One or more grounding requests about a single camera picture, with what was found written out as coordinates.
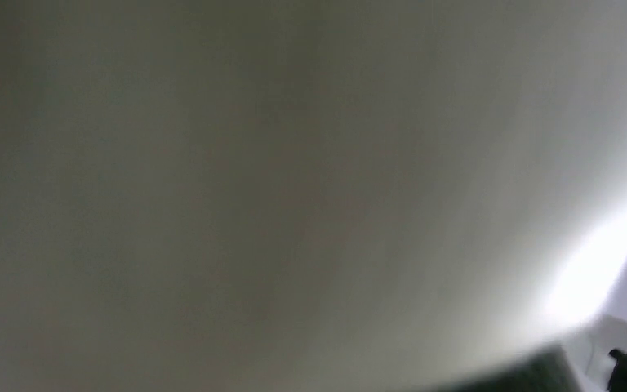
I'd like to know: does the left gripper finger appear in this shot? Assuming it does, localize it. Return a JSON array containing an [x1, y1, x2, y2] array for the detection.
[[434, 347, 582, 392]]

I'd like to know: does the white pillow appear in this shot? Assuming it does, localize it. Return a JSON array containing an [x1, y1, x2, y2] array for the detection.
[[0, 1, 627, 391]]

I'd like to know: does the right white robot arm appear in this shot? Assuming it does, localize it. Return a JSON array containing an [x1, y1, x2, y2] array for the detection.
[[563, 316, 627, 392]]

